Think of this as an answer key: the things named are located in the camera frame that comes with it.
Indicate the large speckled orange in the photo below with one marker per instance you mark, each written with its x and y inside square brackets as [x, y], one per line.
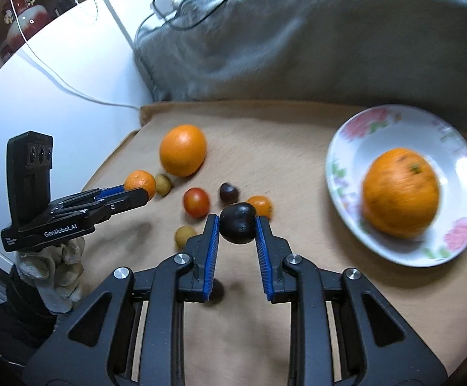
[400, 191]

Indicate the small orange kumquat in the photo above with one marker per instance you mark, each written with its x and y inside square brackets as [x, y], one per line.
[260, 205]

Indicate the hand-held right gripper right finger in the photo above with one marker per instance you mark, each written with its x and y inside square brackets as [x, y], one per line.
[262, 257]

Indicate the beige mat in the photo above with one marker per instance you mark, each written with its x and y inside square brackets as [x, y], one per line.
[277, 148]

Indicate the person's left hand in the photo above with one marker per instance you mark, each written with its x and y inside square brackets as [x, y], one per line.
[62, 277]

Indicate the grey blanket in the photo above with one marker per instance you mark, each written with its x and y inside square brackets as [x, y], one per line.
[297, 48]

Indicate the person's left forearm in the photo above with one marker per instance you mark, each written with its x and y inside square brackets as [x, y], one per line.
[16, 321]

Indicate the dark red cherry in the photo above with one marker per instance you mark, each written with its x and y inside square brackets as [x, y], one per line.
[229, 193]

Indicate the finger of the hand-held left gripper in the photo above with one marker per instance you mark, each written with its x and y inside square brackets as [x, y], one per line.
[134, 200]
[110, 192]

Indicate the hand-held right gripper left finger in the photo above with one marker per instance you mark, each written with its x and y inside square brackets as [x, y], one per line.
[213, 249]

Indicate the red cherry tomato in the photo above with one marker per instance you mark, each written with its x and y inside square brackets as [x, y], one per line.
[196, 202]

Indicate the large smooth orange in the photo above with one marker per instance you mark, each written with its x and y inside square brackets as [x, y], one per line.
[183, 150]

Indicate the dark purple grape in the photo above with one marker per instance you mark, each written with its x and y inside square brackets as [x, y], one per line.
[238, 223]

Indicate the white floral plate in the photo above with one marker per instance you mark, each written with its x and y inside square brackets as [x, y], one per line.
[346, 177]

